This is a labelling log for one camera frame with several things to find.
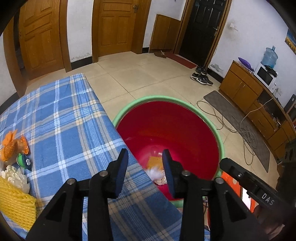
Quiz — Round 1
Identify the wooden door standing ajar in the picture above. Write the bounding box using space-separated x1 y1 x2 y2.
3 0 72 98

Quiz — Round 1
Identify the black speaker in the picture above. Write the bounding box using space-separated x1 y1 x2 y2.
284 94 296 114

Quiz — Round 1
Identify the grey cable bundle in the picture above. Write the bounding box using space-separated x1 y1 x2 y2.
196 100 258 165

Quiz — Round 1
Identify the blue plaid blanket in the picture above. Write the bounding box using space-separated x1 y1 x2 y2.
0 73 211 241

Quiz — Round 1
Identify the green plastic toy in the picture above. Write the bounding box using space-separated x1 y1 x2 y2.
16 153 32 172

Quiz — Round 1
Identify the white crumpled paper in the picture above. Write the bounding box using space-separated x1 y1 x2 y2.
1 165 30 194

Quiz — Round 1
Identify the blue water bottle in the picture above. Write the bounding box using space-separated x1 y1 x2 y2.
261 46 278 69

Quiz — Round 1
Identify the white tissue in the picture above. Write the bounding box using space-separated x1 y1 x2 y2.
144 166 164 182

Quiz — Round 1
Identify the red basin with green rim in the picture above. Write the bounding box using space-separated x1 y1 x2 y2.
112 95 225 208

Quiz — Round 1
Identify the grey floor mat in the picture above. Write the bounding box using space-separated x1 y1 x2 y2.
203 90 270 173

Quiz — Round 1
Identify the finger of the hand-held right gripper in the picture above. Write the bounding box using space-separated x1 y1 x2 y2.
219 158 258 193

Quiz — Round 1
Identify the purple plastic bag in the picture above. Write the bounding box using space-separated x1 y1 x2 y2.
238 57 252 70

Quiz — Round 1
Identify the white cable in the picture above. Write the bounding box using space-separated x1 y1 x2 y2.
239 96 274 130

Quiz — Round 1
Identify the wall poster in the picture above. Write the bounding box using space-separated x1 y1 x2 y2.
284 28 296 56

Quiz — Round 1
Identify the yellow paper scrap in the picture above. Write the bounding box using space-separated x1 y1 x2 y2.
148 156 163 168

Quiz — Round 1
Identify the orange snack packet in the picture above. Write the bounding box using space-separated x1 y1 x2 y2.
0 130 30 163

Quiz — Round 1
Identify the red doormat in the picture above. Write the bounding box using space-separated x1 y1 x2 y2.
164 52 197 69

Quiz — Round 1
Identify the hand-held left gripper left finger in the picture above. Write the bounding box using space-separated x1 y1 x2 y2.
25 148 129 241

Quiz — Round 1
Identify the small wooden wall panel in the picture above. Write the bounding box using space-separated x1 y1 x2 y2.
149 14 181 50

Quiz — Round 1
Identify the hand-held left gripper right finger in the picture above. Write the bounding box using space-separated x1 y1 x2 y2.
162 149 270 241

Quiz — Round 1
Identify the orange plastic stool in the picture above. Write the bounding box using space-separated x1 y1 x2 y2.
209 171 259 232

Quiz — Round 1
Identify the closed wooden door with handle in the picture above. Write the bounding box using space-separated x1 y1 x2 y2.
91 0 152 63

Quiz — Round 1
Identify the yellow foam net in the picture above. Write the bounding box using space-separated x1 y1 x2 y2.
0 177 37 232

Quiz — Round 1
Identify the beige crumpled wrapper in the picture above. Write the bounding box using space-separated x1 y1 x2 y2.
154 171 170 186

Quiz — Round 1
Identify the white microwave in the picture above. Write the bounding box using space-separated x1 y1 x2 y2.
254 65 277 88

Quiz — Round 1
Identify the wooden cabinet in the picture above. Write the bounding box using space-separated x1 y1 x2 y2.
218 60 296 160

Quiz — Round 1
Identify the black door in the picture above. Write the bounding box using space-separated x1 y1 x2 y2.
173 0 232 67

